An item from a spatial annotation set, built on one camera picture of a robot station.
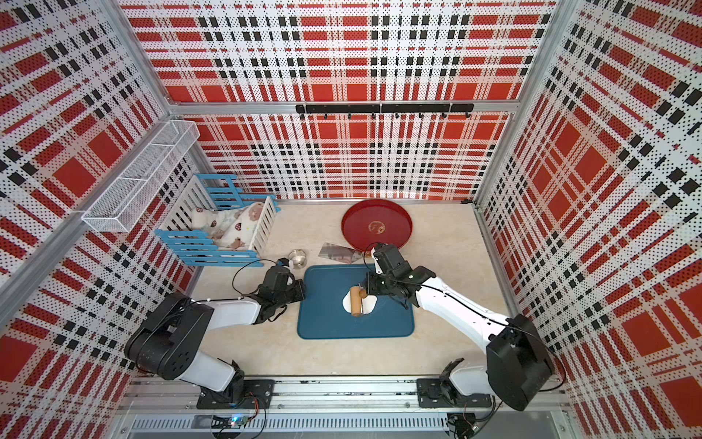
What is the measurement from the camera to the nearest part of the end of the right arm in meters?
0.59

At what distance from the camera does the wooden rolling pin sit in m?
0.86

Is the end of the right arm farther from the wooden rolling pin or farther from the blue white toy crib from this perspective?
the blue white toy crib

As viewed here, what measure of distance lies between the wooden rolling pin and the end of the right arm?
0.11m

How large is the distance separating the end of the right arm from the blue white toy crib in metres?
0.49

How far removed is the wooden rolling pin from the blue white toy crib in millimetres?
393

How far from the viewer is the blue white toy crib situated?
98cm
